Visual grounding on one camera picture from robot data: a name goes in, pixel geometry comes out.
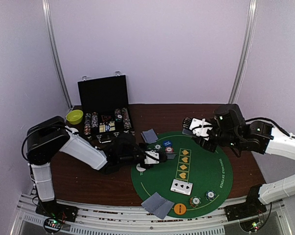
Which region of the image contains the round green poker mat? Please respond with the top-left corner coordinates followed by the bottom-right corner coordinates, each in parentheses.
top-left (131, 131), bottom-right (233, 218)

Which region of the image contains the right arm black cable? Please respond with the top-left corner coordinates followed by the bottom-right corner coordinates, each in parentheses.
top-left (245, 117), bottom-right (295, 138)

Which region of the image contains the dealt playing cards blue back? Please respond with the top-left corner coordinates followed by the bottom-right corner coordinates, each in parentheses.
top-left (153, 199), bottom-right (175, 219)

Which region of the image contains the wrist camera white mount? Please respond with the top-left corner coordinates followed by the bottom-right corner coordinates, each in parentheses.
top-left (144, 150), bottom-right (167, 165)
top-left (182, 117), bottom-right (213, 140)

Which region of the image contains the green twenty chip stack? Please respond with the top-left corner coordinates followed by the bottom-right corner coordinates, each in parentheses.
top-left (154, 144), bottom-right (162, 150)

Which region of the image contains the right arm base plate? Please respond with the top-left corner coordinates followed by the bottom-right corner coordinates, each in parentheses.
top-left (225, 202), bottom-right (267, 221)

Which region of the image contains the black poker chip case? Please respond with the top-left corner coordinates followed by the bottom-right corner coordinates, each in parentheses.
top-left (77, 75), bottom-right (135, 143)

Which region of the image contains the circuit board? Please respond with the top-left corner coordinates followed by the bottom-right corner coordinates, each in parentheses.
top-left (240, 219), bottom-right (263, 233)
top-left (43, 218), bottom-right (64, 234)

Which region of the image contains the right aluminium frame post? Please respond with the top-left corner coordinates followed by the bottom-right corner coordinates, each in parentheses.
top-left (228, 0), bottom-right (258, 104)

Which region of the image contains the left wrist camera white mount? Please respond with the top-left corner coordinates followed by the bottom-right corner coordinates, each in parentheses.
top-left (144, 150), bottom-right (167, 165)

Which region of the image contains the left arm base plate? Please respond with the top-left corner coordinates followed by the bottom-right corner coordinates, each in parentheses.
top-left (35, 203), bottom-right (78, 222)

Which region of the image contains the white orange bowl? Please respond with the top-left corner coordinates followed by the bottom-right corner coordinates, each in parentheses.
top-left (68, 127), bottom-right (79, 133)

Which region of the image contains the deck of cards clear box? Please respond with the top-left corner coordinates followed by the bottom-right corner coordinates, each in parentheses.
top-left (182, 128), bottom-right (193, 136)

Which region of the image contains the chip row in case right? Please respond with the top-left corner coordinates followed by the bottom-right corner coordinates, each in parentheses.
top-left (114, 107), bottom-right (133, 131)

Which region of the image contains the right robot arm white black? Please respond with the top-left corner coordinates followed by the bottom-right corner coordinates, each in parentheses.
top-left (190, 104), bottom-right (295, 216)

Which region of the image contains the white dealer button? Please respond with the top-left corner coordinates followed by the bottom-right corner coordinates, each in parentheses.
top-left (136, 164), bottom-right (146, 172)

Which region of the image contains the left circuit board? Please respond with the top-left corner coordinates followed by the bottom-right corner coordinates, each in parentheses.
top-left (43, 218), bottom-right (64, 234)

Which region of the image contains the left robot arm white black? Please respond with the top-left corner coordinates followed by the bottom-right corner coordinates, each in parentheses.
top-left (21, 116), bottom-right (153, 217)

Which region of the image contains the orange big blind button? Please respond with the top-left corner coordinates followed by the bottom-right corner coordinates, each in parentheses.
top-left (174, 203), bottom-right (187, 215)

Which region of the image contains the three of spades card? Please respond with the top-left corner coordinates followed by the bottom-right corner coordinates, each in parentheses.
top-left (170, 179), bottom-right (193, 196)

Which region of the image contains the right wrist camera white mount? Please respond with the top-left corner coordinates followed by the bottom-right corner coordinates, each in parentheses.
top-left (182, 117), bottom-right (213, 140)

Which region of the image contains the blue small blind button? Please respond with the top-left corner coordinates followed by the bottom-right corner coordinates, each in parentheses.
top-left (162, 140), bottom-right (172, 148)

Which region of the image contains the chip row in case left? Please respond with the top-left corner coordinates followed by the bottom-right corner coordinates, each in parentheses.
top-left (84, 112), bottom-right (99, 136)

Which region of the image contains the left aluminium frame post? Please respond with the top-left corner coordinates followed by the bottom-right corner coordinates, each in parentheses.
top-left (42, 0), bottom-right (73, 110)

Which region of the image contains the green bowl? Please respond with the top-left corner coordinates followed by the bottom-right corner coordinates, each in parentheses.
top-left (66, 110), bottom-right (84, 125)

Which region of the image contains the chip row in case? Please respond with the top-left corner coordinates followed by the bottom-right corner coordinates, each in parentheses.
top-left (114, 107), bottom-right (133, 131)
top-left (84, 112), bottom-right (99, 136)

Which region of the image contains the king of diamonds card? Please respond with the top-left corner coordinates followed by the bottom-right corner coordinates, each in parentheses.
top-left (166, 153), bottom-right (177, 160)

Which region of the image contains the right circuit board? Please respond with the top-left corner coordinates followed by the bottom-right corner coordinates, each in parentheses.
top-left (240, 219), bottom-right (263, 233)

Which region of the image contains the aluminium frame post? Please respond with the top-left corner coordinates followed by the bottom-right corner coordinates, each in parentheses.
top-left (42, 0), bottom-right (73, 110)
top-left (228, 0), bottom-right (258, 104)

